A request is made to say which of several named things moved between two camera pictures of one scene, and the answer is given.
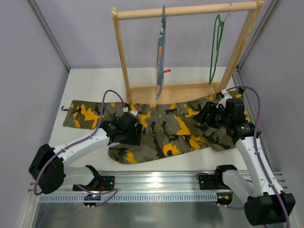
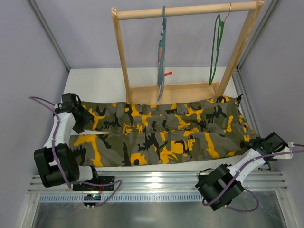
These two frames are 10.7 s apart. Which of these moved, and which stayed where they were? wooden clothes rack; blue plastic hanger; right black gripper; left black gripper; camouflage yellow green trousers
Moved: left black gripper; right black gripper; camouflage yellow green trousers
Stayed: wooden clothes rack; blue plastic hanger
